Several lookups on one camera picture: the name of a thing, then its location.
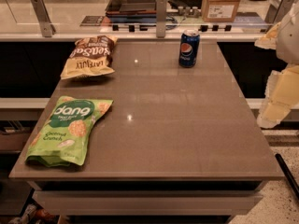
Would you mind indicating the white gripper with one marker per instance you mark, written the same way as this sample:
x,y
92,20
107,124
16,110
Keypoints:
x,y
290,41

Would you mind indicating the brown and yellow chip bag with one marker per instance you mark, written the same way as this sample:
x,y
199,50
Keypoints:
x,y
91,57

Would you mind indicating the green rice chip bag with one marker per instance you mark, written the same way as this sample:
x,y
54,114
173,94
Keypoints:
x,y
64,137

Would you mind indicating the cardboard box with label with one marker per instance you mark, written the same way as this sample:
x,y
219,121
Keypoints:
x,y
219,10

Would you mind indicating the blue Pepsi can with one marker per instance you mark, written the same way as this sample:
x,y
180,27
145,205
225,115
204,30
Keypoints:
x,y
189,44

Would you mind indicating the black pole on floor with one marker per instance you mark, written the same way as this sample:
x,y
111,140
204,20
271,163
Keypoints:
x,y
288,174

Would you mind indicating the orange framed dark tray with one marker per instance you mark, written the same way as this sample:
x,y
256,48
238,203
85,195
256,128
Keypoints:
x,y
131,7

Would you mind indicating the right metal glass bracket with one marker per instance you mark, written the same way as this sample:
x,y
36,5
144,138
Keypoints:
x,y
277,10

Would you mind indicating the metal glass bracket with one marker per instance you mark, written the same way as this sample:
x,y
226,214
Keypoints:
x,y
277,10
161,18
46,26

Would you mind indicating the middle metal glass bracket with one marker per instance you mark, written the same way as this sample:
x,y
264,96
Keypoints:
x,y
161,18

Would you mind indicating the left metal glass bracket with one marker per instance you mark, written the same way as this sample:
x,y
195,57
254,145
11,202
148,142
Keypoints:
x,y
46,26

